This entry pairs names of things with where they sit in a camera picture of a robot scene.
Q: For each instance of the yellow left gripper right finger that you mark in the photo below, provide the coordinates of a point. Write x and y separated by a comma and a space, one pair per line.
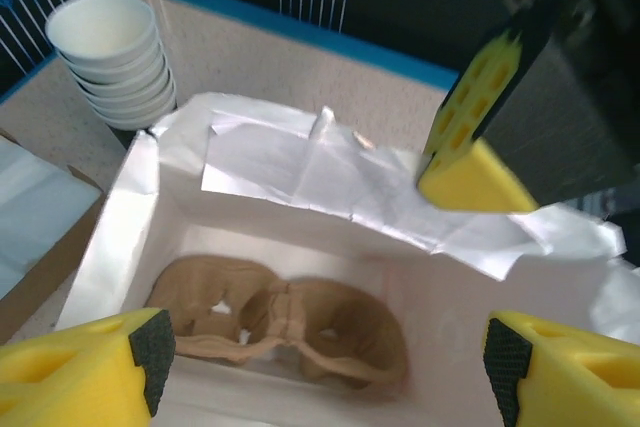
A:
575, 387

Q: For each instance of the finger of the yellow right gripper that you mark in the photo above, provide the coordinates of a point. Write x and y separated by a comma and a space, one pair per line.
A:
465, 182

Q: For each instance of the paper bag with red print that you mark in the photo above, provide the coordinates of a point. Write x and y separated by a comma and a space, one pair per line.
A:
350, 187

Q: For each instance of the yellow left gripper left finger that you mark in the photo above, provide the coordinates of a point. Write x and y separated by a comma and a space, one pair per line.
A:
65, 382

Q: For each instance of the brown cardboard napkin box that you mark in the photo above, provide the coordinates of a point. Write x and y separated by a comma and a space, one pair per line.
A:
55, 252

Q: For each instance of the white napkin stack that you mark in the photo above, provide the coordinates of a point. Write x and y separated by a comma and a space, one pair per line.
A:
35, 207

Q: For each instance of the brown pulp cup carrier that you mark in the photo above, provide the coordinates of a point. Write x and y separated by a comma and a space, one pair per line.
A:
350, 327

